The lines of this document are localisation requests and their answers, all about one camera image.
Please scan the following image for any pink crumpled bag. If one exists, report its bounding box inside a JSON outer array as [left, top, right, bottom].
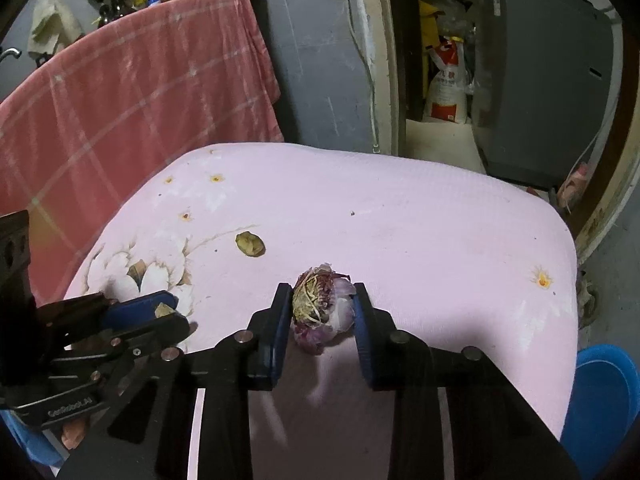
[[556, 162, 592, 207]]

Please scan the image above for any cream hanging cloth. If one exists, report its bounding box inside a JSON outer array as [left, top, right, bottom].
[[27, 0, 83, 57]]

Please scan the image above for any wooden door frame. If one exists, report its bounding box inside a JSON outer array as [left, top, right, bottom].
[[350, 0, 640, 266]]

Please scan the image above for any yellow bag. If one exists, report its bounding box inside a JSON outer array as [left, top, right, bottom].
[[417, 0, 447, 52]]

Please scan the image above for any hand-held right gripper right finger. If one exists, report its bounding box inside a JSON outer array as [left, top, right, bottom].
[[352, 282, 581, 480]]

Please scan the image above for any person's left hand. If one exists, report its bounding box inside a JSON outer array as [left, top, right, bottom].
[[61, 416, 90, 451]]

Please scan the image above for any pink plaid cloth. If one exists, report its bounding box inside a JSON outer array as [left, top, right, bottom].
[[0, 0, 285, 306]]

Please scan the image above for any pink floral tablecloth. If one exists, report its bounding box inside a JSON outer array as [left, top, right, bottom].
[[65, 142, 581, 480]]

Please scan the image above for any garlic clove piece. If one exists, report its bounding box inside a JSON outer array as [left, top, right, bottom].
[[235, 231, 266, 259]]

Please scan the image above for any white wall cable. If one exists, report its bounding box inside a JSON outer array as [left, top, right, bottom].
[[345, 10, 382, 155]]

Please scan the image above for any blue plastic basin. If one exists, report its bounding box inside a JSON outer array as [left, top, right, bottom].
[[560, 344, 640, 480]]

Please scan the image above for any purple garlic bulb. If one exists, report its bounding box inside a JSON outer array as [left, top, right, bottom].
[[290, 262, 357, 356]]

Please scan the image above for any dark sauce bottle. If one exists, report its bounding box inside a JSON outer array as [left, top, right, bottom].
[[99, 0, 134, 25]]

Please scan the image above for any grey cabinet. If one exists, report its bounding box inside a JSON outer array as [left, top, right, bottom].
[[470, 0, 616, 188]]

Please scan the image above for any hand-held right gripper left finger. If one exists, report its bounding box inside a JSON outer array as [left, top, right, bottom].
[[57, 282, 293, 480]]

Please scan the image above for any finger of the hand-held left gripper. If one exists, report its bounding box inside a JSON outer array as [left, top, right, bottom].
[[37, 290, 180, 334], [50, 312, 194, 397]]

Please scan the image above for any red white sack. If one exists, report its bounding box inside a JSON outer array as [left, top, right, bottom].
[[424, 37, 473, 125]]

